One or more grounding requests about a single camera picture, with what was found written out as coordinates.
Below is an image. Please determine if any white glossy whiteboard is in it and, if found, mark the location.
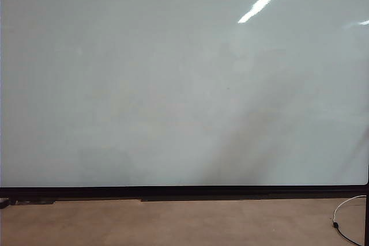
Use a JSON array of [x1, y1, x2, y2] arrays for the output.
[[0, 0, 369, 188]]

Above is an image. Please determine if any black whiteboard frame rail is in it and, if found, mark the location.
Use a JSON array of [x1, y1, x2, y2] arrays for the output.
[[0, 185, 369, 205]]

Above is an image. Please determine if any white and black cable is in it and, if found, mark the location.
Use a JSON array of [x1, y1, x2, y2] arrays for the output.
[[331, 195, 368, 246]]

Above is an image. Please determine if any black stand post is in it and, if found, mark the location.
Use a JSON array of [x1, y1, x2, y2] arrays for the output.
[[365, 182, 369, 246]]

